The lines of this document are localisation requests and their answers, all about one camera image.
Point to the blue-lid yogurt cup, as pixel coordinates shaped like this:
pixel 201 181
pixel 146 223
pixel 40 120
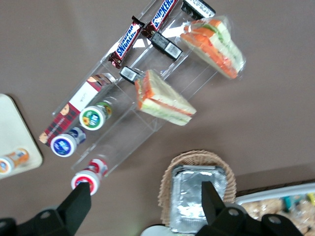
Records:
pixel 64 145

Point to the red plaid cookie box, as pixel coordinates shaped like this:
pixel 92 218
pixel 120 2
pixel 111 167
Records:
pixel 83 97

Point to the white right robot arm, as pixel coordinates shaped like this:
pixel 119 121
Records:
pixel 155 231

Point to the Snickers chocolate bar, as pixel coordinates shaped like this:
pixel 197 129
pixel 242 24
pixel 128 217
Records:
pixel 126 40
pixel 160 17

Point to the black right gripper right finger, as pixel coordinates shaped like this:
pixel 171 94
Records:
pixel 214 211

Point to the aluminium foil container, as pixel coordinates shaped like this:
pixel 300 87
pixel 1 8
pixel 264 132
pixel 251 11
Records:
pixel 189 191

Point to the plastic-wrapped triangle sandwich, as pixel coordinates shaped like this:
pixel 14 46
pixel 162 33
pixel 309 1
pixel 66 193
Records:
pixel 162 100
pixel 214 46

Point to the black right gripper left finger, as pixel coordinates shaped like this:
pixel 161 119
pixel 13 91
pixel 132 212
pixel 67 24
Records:
pixel 73 211

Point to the clear bag of brown snacks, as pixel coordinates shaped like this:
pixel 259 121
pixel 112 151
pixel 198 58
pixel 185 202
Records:
pixel 256 209

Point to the small black snack box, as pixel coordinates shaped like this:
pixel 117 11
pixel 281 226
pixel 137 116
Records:
pixel 128 73
pixel 166 45
pixel 197 8

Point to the small yellow packet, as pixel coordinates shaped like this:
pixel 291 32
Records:
pixel 311 196

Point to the clear acrylic stepped display stand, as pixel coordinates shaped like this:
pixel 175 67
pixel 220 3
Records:
pixel 118 115

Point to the beige plastic tray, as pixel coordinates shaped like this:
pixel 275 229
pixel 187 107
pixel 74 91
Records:
pixel 14 123

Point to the small teal packet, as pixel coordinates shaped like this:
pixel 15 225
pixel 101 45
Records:
pixel 288 203

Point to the green-lid yogurt cup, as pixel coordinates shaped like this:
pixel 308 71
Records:
pixel 92 118

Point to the orange-label yogurt cup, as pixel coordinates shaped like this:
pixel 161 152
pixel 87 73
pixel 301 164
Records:
pixel 14 159

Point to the red-lid yogurt cup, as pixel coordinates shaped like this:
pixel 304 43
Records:
pixel 83 177

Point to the oval wicker basket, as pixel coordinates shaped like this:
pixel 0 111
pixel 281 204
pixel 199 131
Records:
pixel 197 157

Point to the white rectangular snack bin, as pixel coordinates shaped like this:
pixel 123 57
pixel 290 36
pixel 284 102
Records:
pixel 270 193

